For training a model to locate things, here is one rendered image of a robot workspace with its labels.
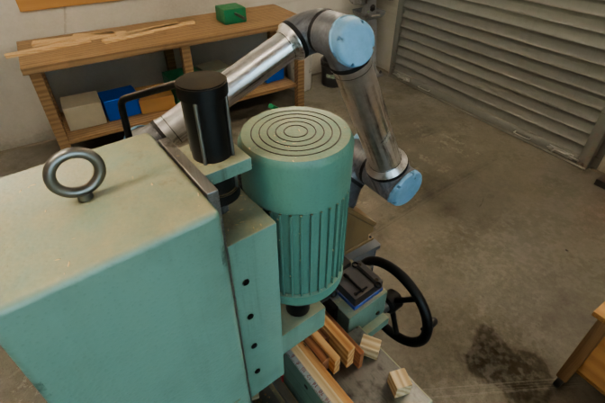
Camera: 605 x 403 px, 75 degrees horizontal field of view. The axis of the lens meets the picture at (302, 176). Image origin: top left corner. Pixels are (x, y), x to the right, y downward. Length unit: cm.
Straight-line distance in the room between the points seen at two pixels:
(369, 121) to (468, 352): 137
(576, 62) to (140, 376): 349
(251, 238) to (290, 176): 10
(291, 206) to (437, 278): 193
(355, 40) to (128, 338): 82
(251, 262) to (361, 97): 69
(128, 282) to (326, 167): 28
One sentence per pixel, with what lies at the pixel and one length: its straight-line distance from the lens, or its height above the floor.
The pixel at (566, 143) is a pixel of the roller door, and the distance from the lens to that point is 383.
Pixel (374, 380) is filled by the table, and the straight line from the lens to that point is 102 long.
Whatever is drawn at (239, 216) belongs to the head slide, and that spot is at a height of 142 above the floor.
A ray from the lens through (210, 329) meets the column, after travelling 56.
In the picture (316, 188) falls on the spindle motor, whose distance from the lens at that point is 55.
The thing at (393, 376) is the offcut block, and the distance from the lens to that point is 98.
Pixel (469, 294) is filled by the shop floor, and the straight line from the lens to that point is 243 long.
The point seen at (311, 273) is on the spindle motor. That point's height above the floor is 128.
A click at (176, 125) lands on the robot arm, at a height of 131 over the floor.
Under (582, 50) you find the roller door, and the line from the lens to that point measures 364.
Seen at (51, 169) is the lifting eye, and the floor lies 157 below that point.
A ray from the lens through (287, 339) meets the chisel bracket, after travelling 88.
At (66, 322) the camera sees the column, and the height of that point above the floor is 147.
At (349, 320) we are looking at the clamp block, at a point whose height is 95.
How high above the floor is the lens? 180
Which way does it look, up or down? 36 degrees down
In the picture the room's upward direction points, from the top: straight up
